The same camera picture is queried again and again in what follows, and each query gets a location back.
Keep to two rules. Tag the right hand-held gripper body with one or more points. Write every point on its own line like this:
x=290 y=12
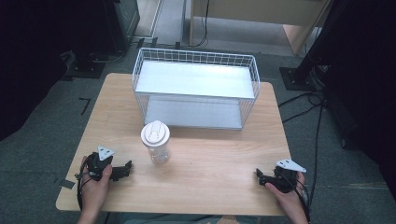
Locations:
x=285 y=179

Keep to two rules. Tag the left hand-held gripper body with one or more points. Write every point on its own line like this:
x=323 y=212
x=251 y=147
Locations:
x=99 y=164

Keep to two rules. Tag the clear cup with white lid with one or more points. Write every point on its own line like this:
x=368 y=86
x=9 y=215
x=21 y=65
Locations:
x=155 y=136

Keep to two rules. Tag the person's right hand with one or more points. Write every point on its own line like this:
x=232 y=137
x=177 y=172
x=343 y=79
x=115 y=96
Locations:
x=289 y=199

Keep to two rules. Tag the person's left hand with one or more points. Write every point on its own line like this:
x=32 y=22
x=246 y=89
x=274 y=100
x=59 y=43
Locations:
x=95 y=193

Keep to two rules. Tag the grey floor tape piece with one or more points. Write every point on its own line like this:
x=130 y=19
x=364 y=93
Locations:
x=67 y=184

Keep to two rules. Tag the person's clothing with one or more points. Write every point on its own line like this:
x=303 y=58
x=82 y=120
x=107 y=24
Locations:
x=186 y=219

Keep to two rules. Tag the black metal stand base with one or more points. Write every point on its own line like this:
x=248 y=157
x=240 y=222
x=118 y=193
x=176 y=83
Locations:
x=84 y=69
x=295 y=79

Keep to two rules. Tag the dark curtain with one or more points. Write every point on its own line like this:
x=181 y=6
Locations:
x=364 y=77
x=31 y=56

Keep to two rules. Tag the dark cabinet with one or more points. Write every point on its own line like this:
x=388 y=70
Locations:
x=123 y=21

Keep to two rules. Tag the light wooden desk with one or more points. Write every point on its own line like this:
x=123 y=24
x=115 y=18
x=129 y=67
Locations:
x=264 y=11

